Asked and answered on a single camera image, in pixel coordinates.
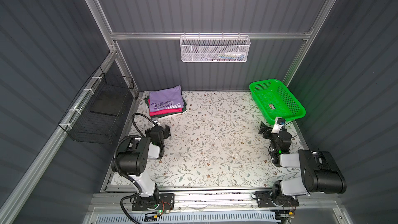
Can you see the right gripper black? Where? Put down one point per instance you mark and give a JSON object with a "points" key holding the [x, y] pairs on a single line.
{"points": [[265, 128]]}

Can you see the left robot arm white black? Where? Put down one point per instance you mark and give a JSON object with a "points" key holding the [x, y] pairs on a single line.
{"points": [[132, 154]]}

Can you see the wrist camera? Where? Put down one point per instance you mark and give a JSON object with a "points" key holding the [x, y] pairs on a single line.
{"points": [[278, 125], [156, 121]]}

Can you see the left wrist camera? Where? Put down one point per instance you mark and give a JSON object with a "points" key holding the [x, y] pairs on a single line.
{"points": [[156, 121]]}

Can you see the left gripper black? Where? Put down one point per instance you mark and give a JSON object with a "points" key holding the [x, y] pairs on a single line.
{"points": [[165, 132]]}

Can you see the purple t shirt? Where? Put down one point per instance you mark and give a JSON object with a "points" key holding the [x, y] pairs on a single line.
{"points": [[166, 99]]}

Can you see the folded dark green t shirt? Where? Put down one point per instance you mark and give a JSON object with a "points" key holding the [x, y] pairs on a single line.
{"points": [[161, 116]]}

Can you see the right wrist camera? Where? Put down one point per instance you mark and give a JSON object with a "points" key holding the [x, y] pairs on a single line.
{"points": [[278, 125]]}

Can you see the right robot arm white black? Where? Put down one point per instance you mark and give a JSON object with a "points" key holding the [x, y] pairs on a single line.
{"points": [[319, 171]]}

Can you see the green plastic basket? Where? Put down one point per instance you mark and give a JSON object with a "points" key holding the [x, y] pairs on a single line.
{"points": [[274, 100]]}

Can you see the black wire basket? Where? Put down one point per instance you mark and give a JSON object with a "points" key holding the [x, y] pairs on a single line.
{"points": [[101, 110]]}

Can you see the folded magenta t shirt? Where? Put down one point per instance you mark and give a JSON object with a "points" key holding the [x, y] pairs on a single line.
{"points": [[167, 111]]}

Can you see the white wire mesh basket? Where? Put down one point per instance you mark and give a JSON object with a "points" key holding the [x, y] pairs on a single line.
{"points": [[201, 49]]}

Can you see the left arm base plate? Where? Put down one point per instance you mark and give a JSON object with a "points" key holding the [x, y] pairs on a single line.
{"points": [[161, 202]]}

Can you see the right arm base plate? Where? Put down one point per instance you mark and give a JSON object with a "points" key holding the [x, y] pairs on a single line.
{"points": [[268, 199]]}

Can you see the white spray bottle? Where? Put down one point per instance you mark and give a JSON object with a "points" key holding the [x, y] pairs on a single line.
{"points": [[236, 55]]}

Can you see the white vented panel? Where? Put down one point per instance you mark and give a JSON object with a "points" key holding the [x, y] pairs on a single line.
{"points": [[209, 217]]}

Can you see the floral table cloth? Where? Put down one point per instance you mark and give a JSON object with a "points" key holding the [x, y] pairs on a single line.
{"points": [[215, 143]]}

